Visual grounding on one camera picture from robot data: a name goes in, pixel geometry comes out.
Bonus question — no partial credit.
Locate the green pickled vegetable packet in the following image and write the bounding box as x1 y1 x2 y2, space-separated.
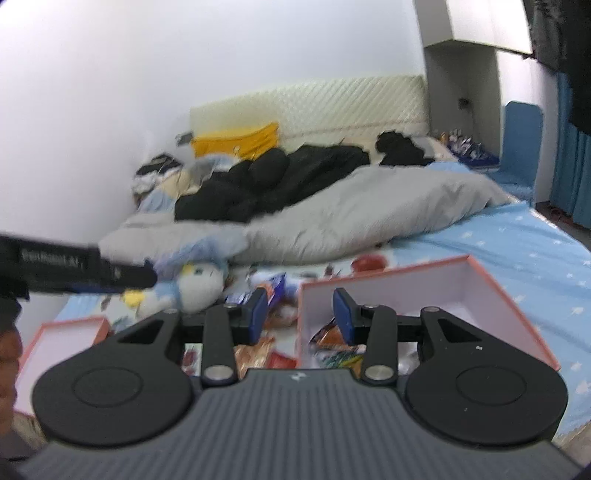
315 350 363 370

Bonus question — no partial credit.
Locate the blue kimchi snack packet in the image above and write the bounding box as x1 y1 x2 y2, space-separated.
224 271 287 309

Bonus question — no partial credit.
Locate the red snack packet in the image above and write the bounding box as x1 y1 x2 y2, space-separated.
181 335 297 378

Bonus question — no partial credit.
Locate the person's left hand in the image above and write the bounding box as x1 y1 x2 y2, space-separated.
0 327 23 435

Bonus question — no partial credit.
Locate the white blue plush bird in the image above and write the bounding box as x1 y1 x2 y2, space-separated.
121 263 225 319

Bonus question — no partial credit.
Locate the pink box lid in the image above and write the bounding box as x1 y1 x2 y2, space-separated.
15 316 110 418

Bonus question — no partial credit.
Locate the pink box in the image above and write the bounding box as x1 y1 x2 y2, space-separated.
297 255 560 371

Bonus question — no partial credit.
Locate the grey duvet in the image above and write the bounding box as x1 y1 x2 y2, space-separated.
99 166 513 265

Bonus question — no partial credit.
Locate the black clothes pile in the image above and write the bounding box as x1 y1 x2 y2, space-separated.
174 145 370 223

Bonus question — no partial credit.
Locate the black garment by headboard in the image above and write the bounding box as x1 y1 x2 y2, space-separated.
376 131 435 167

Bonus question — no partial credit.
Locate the yellow pillow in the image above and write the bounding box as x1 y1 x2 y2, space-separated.
190 122 280 160

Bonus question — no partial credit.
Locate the blue chair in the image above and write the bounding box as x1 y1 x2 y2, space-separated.
488 101 543 205

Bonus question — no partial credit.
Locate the cream quilted headboard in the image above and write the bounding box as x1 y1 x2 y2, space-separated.
189 75 430 150

